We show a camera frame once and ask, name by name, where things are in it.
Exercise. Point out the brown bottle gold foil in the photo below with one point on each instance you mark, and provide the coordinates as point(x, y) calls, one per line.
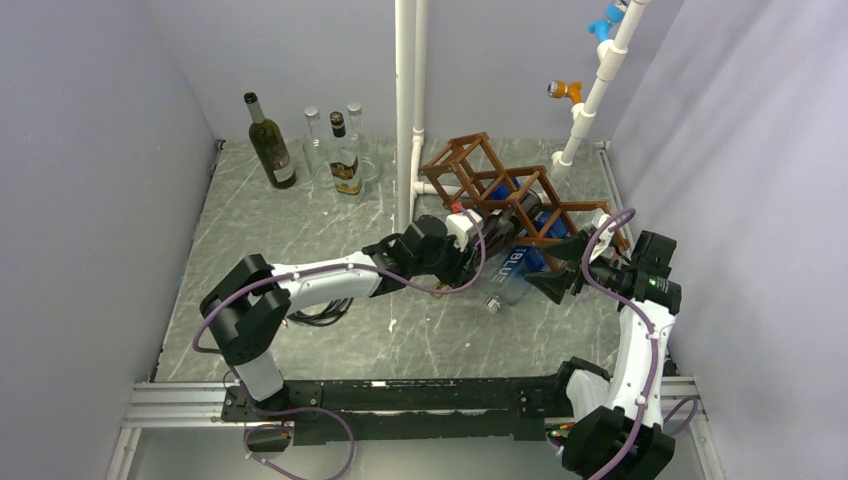
point(506, 222)

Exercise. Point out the clear blue-label bottle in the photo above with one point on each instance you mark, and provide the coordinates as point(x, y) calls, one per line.
point(501, 192)
point(507, 286)

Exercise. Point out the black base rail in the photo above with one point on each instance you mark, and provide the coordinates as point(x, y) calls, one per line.
point(321, 411)

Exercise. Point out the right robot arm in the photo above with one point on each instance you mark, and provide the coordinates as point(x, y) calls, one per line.
point(618, 431)

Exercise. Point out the clear blue-label bottle left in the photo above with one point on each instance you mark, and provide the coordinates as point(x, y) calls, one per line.
point(501, 192)

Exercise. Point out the white angled pvc pipe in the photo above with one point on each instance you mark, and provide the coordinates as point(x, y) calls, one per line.
point(611, 54)

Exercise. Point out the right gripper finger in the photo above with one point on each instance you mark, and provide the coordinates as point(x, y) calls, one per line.
point(569, 248)
point(554, 284)

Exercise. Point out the small dark bottle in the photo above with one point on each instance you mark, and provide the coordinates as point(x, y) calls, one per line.
point(344, 163)

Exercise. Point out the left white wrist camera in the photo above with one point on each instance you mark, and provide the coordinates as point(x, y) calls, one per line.
point(462, 226)

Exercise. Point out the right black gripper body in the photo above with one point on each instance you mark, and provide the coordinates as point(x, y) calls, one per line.
point(605, 271)

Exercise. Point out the white vertical pvc pipe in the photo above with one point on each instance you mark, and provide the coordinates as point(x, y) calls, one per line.
point(411, 41)

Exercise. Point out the brown wooden wine rack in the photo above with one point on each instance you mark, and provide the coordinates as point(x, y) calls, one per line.
point(468, 169)

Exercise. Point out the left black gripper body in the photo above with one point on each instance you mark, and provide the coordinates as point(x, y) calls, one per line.
point(456, 261)

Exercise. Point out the clear bottle dark label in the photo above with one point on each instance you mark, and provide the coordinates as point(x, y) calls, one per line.
point(370, 165)

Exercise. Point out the orange pipe valve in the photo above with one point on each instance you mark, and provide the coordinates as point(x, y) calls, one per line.
point(558, 89)

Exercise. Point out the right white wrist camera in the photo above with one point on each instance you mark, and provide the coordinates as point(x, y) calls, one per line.
point(607, 239)

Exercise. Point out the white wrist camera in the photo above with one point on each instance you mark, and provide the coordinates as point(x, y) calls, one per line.
point(607, 239)
point(462, 226)

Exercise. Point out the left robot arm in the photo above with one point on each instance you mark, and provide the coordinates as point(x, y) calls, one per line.
point(246, 309)

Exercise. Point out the dark green wine bottle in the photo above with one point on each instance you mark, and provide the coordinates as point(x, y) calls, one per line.
point(269, 145)

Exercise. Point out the blue pipe valve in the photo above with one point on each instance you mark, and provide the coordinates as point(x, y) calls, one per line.
point(613, 15)

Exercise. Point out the clear bottle with cork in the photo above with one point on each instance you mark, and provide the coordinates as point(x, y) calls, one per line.
point(316, 150)

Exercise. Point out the clear blue-label bottle right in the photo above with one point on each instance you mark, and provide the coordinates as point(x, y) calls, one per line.
point(507, 286)

